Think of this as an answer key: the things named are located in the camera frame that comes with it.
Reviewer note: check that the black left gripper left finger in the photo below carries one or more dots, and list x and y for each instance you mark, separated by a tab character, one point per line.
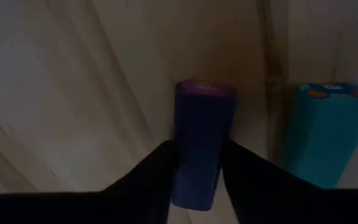
104	208

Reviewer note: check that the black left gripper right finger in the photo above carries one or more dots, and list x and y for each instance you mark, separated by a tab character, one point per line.
291	205

